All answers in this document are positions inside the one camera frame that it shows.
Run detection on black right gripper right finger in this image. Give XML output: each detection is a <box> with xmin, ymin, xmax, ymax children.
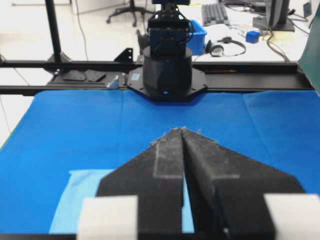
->
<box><xmin>182</xmin><ymin>129</ymin><xmax>320</xmax><ymax>240</ymax></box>

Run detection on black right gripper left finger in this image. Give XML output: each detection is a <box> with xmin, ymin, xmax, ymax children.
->
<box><xmin>78</xmin><ymin>129</ymin><xmax>184</xmax><ymax>240</ymax></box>

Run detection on light blue towel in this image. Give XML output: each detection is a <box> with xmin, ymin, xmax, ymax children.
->
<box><xmin>48</xmin><ymin>168</ymin><xmax>195</xmax><ymax>235</ymax></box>

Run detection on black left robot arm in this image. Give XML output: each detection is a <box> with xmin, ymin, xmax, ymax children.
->
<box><xmin>127</xmin><ymin>0</ymin><xmax>208</xmax><ymax>102</ymax></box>

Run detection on dark blue table cloth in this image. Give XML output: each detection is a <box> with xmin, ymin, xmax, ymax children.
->
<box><xmin>0</xmin><ymin>90</ymin><xmax>320</xmax><ymax>233</ymax></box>

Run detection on black headphones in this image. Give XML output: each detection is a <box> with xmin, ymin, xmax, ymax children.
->
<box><xmin>204</xmin><ymin>36</ymin><xmax>247</xmax><ymax>58</ymax></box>

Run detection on blue plastic bin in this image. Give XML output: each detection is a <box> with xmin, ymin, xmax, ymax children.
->
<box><xmin>187</xmin><ymin>19</ymin><xmax>207</xmax><ymax>56</ymax></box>

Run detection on small blue box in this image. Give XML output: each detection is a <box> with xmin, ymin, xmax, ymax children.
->
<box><xmin>245</xmin><ymin>30</ymin><xmax>260</xmax><ymax>44</ymax></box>

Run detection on black monitor stand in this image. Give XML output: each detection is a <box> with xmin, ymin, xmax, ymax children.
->
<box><xmin>252</xmin><ymin>0</ymin><xmax>295</xmax><ymax>32</ymax></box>

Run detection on black keyboard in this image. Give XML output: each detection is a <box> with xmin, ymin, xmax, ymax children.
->
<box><xmin>201</xmin><ymin>3</ymin><xmax>230</xmax><ymax>27</ymax></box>

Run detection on black office chair base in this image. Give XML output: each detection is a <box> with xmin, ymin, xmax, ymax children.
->
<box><xmin>106</xmin><ymin>0</ymin><xmax>156</xmax><ymax>28</ymax></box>

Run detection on black aluminium frame rail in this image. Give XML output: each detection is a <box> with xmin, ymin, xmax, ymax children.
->
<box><xmin>0</xmin><ymin>60</ymin><xmax>312</xmax><ymax>101</ymax></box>

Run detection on black vertical frame post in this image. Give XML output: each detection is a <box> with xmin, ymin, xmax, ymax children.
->
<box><xmin>45</xmin><ymin>0</ymin><xmax>72</xmax><ymax>63</ymax></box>

